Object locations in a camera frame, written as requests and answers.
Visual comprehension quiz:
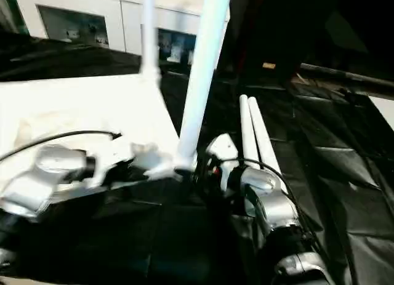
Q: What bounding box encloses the black shiny mat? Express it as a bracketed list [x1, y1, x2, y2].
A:
[0, 29, 394, 285]

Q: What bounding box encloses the white plastic table leg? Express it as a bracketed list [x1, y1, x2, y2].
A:
[139, 0, 161, 83]
[247, 96, 289, 196]
[238, 94, 263, 163]
[174, 0, 234, 171]

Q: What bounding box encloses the white cabinet with glass doors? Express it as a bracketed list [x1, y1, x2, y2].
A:
[14, 0, 231, 66]

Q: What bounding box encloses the dark brown cabinet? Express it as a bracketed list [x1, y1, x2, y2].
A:
[229, 0, 394, 70]

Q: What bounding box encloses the white plastic table top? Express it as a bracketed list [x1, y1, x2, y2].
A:
[0, 72, 198, 191]

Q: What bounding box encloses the white flat item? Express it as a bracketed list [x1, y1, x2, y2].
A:
[367, 95, 394, 125]

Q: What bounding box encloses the left arm thick black cable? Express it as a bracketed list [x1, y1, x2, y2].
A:
[0, 129, 123, 163]

